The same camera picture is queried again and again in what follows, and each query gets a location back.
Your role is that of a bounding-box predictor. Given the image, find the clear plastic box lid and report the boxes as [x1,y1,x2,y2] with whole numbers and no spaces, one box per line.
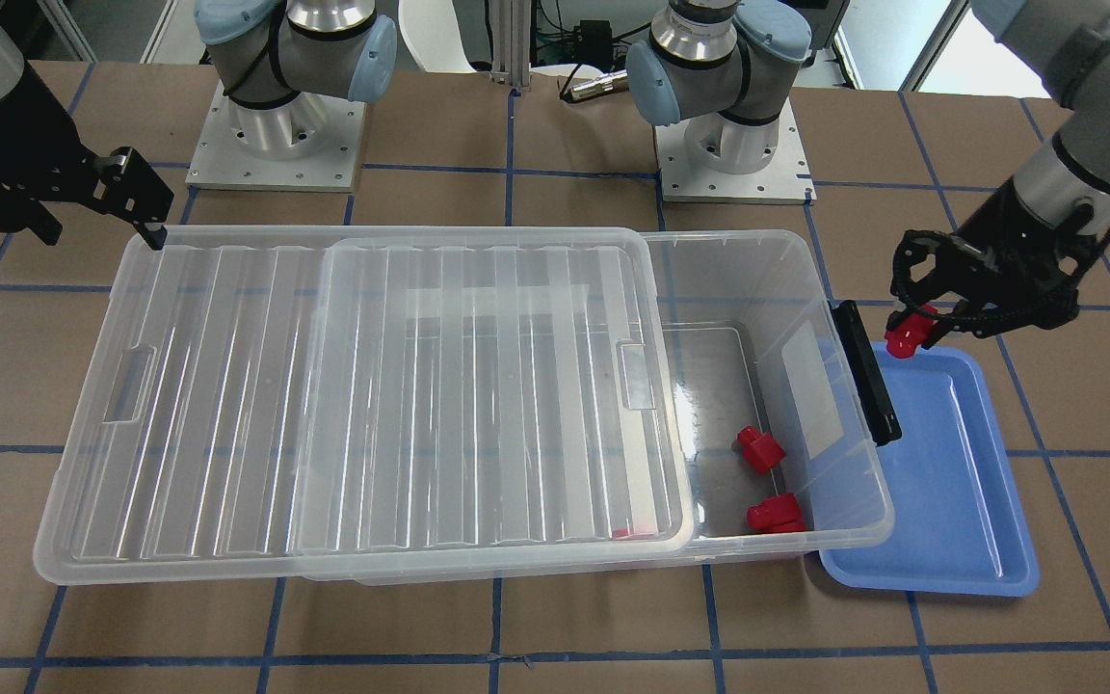
[33,225,697,586]

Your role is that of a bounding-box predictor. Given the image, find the blue plastic tray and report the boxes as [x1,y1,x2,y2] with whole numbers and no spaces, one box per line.
[820,342,1041,599]

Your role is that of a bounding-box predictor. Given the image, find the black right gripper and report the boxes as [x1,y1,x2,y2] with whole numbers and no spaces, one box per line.
[0,67,173,251]

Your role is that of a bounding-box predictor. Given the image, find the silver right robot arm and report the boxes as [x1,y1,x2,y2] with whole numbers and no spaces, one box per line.
[0,1,398,251]

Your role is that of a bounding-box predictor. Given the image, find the white chair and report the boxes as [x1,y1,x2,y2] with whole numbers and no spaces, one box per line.
[397,0,476,74]

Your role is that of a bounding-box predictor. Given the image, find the clear plastic storage box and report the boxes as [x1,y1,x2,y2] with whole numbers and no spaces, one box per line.
[290,228,894,585]

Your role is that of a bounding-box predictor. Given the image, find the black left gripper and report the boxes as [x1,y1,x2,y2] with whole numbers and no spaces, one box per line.
[890,183,1097,350]

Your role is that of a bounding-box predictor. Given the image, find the black box latch handle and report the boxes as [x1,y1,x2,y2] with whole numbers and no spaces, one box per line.
[830,300,904,447]

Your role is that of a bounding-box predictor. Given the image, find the aluminium frame post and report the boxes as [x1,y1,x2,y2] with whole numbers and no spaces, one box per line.
[488,0,536,93]

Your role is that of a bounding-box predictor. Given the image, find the red block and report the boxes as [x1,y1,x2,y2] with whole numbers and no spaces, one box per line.
[611,526,657,541]
[882,305,939,360]
[745,493,807,533]
[736,426,787,475]

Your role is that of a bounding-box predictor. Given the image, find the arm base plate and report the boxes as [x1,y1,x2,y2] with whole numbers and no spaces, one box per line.
[653,98,818,205]
[185,84,367,194]

